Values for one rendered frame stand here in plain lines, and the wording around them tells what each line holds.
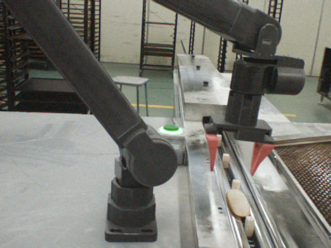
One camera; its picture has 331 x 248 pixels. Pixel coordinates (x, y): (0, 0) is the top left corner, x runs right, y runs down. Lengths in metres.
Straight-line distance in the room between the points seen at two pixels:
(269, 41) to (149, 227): 0.36
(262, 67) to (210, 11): 0.13
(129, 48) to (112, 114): 7.17
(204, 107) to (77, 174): 0.46
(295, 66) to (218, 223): 0.30
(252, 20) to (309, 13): 7.49
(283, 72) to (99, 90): 0.31
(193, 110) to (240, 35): 0.56
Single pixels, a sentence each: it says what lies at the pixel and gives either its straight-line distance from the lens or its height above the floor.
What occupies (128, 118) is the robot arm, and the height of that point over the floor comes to 1.02.
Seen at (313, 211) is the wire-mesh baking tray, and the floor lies 0.90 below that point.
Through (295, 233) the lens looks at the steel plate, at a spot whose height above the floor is 0.82.
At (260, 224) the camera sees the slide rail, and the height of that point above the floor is 0.85.
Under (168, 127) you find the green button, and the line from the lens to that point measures 0.94.
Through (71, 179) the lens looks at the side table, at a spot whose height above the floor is 0.82.
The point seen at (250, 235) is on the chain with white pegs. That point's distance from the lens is 0.67.
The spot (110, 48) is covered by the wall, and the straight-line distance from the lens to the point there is 7.79.
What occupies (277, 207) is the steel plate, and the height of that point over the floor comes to 0.82.
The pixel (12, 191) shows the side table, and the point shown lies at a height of 0.82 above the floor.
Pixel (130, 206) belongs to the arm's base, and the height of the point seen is 0.87.
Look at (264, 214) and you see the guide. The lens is 0.69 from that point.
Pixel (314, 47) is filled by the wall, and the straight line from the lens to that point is 8.21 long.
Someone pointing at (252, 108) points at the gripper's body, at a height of 1.03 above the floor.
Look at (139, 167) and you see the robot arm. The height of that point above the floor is 0.95.
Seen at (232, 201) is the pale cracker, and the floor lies 0.86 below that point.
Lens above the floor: 1.19
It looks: 17 degrees down
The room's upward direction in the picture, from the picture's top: 4 degrees clockwise
